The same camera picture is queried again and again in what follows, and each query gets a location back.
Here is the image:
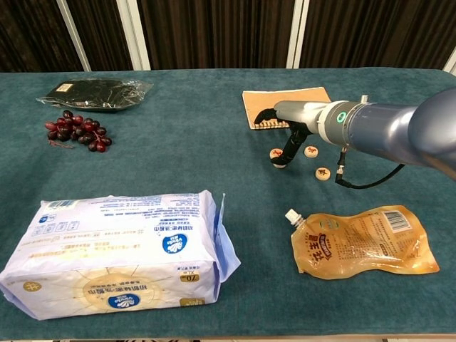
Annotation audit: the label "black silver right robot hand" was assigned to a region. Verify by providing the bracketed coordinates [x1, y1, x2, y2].
[254, 100, 334, 167]

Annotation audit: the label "kraft spiral notebook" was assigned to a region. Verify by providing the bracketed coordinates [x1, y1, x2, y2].
[242, 87, 332, 131]

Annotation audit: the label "teal table cloth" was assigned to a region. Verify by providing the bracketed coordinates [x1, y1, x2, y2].
[0, 68, 456, 339]

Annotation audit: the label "brown spout pouch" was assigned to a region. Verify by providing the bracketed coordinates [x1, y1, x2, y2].
[284, 204, 441, 281]

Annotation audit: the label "black gloves in clear bag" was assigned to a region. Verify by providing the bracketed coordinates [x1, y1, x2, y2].
[35, 77, 154, 113]

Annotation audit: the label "dark red grape bunch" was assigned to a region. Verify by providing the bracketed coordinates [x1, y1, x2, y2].
[44, 109, 113, 153]

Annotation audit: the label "white blue diaper pack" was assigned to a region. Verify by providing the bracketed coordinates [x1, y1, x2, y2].
[0, 190, 242, 321]

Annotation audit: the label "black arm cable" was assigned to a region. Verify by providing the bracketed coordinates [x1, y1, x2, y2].
[334, 149, 407, 189]

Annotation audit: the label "white partition post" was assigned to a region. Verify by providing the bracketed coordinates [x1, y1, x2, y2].
[117, 0, 152, 71]
[443, 49, 456, 75]
[56, 0, 93, 71]
[286, 0, 309, 69]

